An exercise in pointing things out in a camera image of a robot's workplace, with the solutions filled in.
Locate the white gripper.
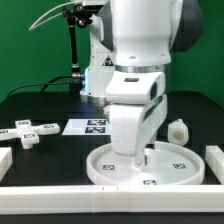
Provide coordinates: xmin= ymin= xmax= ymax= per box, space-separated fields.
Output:
xmin=109 ymin=95 xmax=167 ymax=167

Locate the white round table top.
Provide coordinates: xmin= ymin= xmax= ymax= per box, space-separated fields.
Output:
xmin=86 ymin=141 xmax=205 ymax=185

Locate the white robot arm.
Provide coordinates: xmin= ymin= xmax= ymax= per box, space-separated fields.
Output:
xmin=81 ymin=0 xmax=203 ymax=167

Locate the white marker sheet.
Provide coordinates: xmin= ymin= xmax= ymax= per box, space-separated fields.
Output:
xmin=63 ymin=119 xmax=111 ymax=136

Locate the white right block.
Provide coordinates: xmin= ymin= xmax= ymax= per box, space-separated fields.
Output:
xmin=205 ymin=146 xmax=224 ymax=185

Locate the white block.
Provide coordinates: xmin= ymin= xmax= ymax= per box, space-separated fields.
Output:
xmin=205 ymin=146 xmax=224 ymax=185
xmin=0 ymin=147 xmax=13 ymax=181

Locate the white cross-shaped table base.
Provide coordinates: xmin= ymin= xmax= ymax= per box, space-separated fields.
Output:
xmin=0 ymin=120 xmax=60 ymax=149

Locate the white left block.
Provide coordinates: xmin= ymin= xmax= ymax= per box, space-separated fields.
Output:
xmin=0 ymin=147 xmax=13 ymax=181

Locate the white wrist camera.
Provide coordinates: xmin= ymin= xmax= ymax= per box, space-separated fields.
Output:
xmin=106 ymin=71 xmax=166 ymax=105

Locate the black cable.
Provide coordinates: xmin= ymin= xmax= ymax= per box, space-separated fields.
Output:
xmin=6 ymin=74 xmax=84 ymax=98

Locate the white front rail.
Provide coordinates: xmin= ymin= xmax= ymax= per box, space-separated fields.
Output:
xmin=0 ymin=185 xmax=224 ymax=214

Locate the white cable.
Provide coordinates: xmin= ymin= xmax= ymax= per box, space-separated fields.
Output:
xmin=28 ymin=0 xmax=84 ymax=32

